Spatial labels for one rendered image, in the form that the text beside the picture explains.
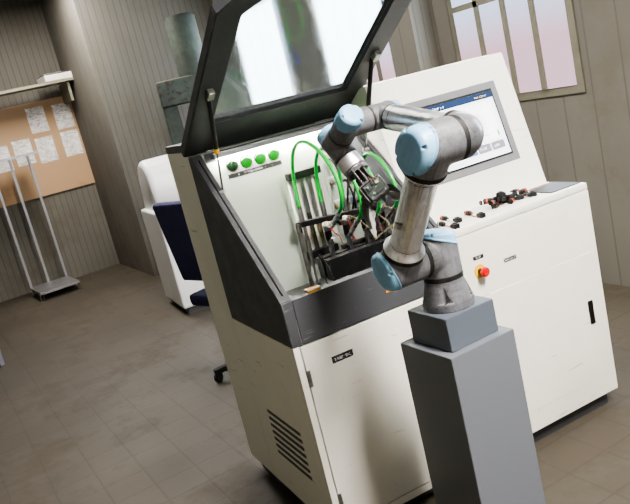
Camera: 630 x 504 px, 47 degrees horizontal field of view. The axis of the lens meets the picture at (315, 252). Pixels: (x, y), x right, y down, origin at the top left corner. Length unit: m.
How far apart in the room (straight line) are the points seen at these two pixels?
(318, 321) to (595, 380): 1.35
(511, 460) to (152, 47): 6.72
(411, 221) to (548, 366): 1.37
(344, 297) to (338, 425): 0.45
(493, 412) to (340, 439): 0.63
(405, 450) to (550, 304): 0.83
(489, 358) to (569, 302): 1.02
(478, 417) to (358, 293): 0.62
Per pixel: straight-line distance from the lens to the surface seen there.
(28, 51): 9.53
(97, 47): 8.13
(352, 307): 2.51
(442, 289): 2.11
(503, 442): 2.27
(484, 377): 2.16
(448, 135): 1.76
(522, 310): 2.96
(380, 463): 2.73
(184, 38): 7.60
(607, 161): 4.64
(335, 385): 2.54
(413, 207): 1.86
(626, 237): 4.71
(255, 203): 2.90
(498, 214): 2.84
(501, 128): 3.21
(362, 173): 2.10
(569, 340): 3.17
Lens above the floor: 1.61
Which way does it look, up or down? 13 degrees down
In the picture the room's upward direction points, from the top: 14 degrees counter-clockwise
